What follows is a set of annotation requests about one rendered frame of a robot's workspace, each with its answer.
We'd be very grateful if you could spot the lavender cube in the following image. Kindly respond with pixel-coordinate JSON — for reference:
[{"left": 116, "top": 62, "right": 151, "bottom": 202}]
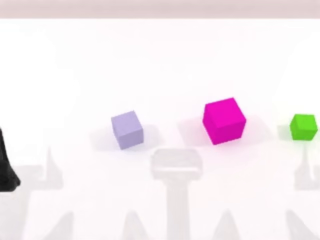
[{"left": 110, "top": 110, "right": 145, "bottom": 151}]

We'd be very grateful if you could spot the magenta cube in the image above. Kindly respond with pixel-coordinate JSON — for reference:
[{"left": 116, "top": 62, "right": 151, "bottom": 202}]
[{"left": 202, "top": 97, "right": 247, "bottom": 146}]

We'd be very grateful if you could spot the green cube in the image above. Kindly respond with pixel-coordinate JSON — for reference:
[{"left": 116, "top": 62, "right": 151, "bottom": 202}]
[{"left": 289, "top": 113, "right": 319, "bottom": 141}]

